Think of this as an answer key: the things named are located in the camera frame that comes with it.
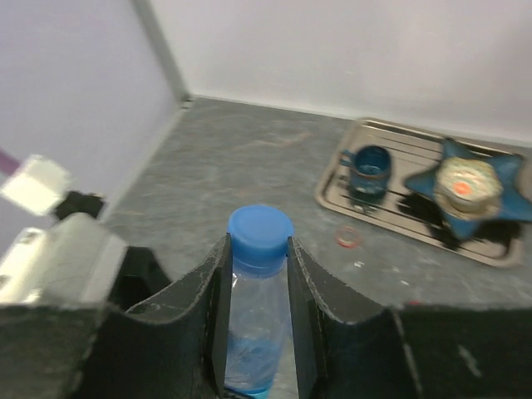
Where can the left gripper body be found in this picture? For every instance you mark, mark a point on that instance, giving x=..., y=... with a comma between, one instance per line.
x=140, y=276

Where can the blue ceramic cup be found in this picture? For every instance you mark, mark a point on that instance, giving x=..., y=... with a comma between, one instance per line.
x=370, y=171

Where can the blue bottle cap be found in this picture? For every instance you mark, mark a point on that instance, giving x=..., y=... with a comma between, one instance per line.
x=259, y=239

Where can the small clear pink cap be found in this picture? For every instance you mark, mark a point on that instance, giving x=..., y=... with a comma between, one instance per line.
x=347, y=237

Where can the metal tray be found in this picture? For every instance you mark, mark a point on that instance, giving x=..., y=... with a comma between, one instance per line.
x=498, y=244

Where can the patterned small bowl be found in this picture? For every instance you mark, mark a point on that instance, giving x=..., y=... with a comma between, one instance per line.
x=466, y=186

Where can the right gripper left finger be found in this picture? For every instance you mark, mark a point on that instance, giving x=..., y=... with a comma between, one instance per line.
x=171, y=345

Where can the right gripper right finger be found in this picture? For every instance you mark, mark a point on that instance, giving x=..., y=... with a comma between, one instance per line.
x=349, y=346

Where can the blue tinted plastic bottle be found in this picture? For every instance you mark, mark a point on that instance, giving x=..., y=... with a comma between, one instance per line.
x=259, y=321

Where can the blue star-shaped plate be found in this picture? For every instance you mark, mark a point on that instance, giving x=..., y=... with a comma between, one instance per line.
x=513, y=205

